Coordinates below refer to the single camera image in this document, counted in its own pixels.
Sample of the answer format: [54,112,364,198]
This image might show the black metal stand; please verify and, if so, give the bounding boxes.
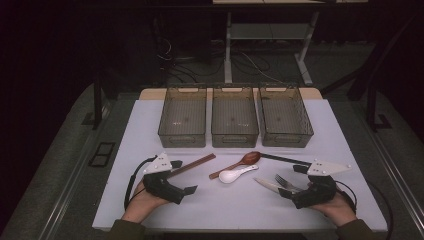
[321,16,421,133]
[81,74,112,131]

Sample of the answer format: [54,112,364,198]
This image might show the brown wooden spoon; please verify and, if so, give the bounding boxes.
[208,151,262,180]

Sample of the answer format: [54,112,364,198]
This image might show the metal table knife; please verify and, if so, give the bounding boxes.
[253,177,292,196]

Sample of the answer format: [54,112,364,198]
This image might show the metal fork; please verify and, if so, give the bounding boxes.
[274,173,304,194]

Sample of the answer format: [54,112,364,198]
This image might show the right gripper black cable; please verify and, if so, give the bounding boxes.
[334,179,394,240]

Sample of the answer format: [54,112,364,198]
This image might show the person's right hand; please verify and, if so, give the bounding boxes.
[308,191,358,228]

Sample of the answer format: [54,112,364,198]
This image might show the person's left hand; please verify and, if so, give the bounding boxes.
[121,181,171,224]

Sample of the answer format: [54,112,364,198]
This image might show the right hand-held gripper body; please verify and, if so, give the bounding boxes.
[292,158,352,210]

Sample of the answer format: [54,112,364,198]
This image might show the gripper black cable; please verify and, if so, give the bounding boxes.
[334,179,394,240]
[123,155,158,211]

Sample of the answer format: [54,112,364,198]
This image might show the white ceramic spoon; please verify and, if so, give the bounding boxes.
[218,164,259,184]

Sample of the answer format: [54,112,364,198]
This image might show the clear grey plastic bin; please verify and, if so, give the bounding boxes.
[259,86,315,148]
[157,87,208,149]
[211,87,260,149]

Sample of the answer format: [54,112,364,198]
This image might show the white table mat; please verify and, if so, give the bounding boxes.
[91,98,389,233]

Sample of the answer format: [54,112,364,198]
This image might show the black floor socket frame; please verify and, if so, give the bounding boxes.
[87,141,117,168]

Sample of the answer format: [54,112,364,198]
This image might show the white-framed desk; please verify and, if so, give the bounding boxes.
[212,0,369,87]

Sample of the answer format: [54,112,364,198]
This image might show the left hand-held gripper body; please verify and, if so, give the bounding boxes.
[143,152,185,205]

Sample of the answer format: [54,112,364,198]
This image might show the tangle of floor cables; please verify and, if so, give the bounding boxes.
[154,36,288,86]

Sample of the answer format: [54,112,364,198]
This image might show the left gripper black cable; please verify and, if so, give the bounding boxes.
[123,155,158,211]

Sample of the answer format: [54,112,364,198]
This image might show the metal floor rail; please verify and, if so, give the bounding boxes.
[358,109,424,228]
[38,133,101,240]

